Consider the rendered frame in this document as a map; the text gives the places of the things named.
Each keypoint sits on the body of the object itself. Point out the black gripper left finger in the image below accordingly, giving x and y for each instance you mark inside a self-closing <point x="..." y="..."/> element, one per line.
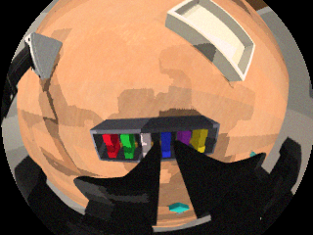
<point x="138" y="189"/>

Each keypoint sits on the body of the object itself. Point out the purple fuse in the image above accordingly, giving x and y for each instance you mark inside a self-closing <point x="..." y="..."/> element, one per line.
<point x="183" y="136"/>

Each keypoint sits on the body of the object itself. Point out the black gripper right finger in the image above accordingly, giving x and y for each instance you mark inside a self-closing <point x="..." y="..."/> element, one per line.
<point x="209" y="180"/>

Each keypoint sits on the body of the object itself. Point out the teal rectangular block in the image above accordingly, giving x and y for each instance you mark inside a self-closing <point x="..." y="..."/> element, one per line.
<point x="177" y="207"/>

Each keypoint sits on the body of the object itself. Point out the blue fuse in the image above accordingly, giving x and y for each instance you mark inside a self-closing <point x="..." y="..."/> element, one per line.
<point x="165" y="144"/>

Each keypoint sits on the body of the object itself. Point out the beige square tray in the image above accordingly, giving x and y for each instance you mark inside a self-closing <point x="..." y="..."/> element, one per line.
<point x="215" y="33"/>

